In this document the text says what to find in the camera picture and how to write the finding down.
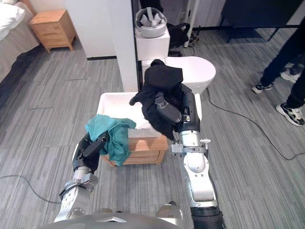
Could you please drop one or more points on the person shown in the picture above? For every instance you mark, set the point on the person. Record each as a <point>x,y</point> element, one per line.
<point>289,74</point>
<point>281,59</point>

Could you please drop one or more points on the dark cloth on floor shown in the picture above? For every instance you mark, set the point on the dark cloth on floor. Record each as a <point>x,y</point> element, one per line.
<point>25,59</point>

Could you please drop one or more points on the white VR headset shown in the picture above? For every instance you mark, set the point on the white VR headset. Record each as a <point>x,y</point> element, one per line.
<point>150,22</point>

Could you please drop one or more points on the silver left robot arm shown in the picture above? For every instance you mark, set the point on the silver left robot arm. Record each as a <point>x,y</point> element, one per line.
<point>71,198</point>

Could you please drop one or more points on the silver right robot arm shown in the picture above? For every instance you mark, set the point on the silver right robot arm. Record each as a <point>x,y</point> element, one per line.
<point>199,176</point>

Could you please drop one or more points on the white toilet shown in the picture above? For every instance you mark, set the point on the white toilet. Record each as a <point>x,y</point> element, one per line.
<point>197,71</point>

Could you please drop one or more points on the white laundry hamper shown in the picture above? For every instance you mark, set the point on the white laundry hamper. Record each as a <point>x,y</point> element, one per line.
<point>116,105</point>

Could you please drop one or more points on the black garment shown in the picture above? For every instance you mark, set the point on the black garment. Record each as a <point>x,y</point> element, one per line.
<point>164,81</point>

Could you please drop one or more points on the black office chair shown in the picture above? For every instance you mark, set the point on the black office chair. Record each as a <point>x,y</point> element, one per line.
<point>177,34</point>

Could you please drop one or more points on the white quilt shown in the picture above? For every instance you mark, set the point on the white quilt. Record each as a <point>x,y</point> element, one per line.
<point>8,17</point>

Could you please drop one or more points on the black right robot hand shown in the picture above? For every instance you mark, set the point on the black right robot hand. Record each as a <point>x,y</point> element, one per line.
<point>190,112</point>

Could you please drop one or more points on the teal cloth garment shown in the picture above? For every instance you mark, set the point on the teal cloth garment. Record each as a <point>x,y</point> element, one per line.
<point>116,140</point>

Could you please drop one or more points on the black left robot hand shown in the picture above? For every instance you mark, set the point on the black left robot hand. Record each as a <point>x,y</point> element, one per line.
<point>89,152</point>

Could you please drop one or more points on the wooden nightstand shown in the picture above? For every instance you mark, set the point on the wooden nightstand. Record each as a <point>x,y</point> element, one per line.
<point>53,28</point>

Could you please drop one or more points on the black table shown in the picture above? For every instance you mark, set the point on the black table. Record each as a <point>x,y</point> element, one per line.
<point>257,12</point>

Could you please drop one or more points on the bed with beige skirt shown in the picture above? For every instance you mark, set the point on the bed with beige skirt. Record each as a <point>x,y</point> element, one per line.
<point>14,50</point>

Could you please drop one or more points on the low wooden stand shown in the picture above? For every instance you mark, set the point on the low wooden stand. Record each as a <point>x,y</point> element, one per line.
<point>145,150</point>

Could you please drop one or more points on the silver robot torso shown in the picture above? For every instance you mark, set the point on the silver robot torso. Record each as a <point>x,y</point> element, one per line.
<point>112,219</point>

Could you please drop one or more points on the white pedestal box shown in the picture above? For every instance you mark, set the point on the white pedestal box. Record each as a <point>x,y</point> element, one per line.
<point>152,47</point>

